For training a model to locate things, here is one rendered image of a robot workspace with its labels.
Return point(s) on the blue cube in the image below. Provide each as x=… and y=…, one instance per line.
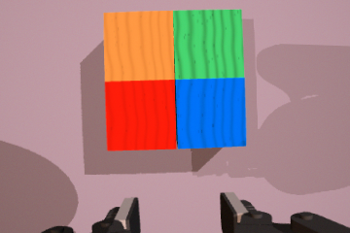
x=210, y=113

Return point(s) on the green cube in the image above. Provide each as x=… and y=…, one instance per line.
x=208, y=44

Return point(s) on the red wooden cube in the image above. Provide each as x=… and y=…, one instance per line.
x=140, y=115

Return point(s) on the orange wooden cube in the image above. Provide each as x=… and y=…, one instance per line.
x=138, y=46

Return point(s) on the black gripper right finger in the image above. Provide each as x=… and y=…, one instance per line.
x=253, y=221

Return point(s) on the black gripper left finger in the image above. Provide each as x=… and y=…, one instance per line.
x=124, y=219

